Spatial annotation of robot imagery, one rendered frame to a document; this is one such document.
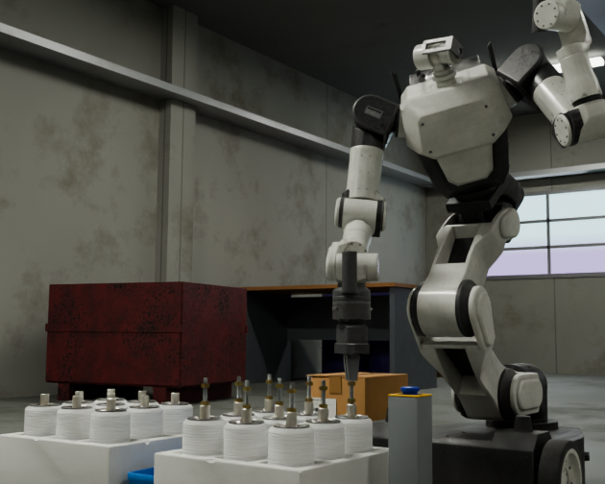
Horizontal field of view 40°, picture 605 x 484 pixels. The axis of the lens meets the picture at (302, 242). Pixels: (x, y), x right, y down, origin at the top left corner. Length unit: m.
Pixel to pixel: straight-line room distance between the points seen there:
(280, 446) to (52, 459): 0.66
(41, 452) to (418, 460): 0.93
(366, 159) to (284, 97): 6.33
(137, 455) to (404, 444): 0.66
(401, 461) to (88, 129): 5.03
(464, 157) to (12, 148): 4.27
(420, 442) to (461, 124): 0.83
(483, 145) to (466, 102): 0.13
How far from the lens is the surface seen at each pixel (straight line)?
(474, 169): 2.22
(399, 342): 6.55
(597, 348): 10.16
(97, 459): 2.04
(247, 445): 1.77
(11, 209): 5.97
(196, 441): 1.85
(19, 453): 2.24
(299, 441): 1.70
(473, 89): 2.17
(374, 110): 2.22
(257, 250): 7.88
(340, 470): 1.77
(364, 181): 2.17
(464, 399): 2.32
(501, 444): 2.08
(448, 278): 2.12
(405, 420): 1.78
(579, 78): 2.01
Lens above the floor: 0.44
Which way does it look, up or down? 6 degrees up
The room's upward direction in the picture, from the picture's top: straight up
